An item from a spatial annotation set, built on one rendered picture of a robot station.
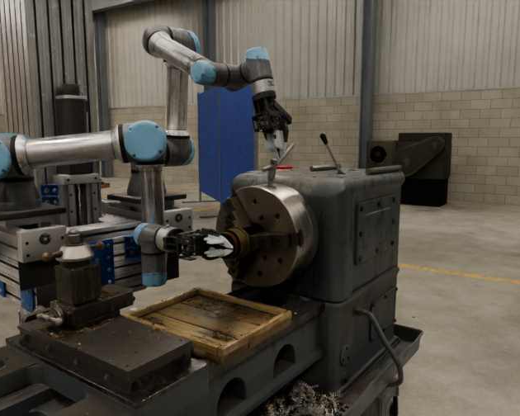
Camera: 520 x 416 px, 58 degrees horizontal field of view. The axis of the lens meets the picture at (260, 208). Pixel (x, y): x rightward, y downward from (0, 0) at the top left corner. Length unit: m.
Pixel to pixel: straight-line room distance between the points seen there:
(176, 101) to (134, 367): 1.23
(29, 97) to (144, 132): 0.58
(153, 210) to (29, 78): 0.64
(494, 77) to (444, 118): 1.26
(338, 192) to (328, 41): 11.23
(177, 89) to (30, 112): 0.53
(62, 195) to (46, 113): 0.30
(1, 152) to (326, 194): 0.93
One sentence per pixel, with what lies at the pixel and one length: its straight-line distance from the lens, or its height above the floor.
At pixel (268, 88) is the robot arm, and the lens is 1.55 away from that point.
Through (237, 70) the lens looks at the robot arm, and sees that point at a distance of 1.62.
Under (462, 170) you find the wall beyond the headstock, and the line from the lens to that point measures 11.30.
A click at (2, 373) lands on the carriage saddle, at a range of 1.14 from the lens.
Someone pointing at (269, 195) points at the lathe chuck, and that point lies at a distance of 1.38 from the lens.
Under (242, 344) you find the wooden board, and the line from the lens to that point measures 1.18.
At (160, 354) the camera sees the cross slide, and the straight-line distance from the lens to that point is 0.96.
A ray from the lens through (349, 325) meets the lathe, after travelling 1.65.
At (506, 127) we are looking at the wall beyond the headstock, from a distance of 11.16.
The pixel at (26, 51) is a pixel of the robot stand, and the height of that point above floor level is 1.67.
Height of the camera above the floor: 1.38
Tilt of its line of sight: 8 degrees down
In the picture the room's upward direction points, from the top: straight up
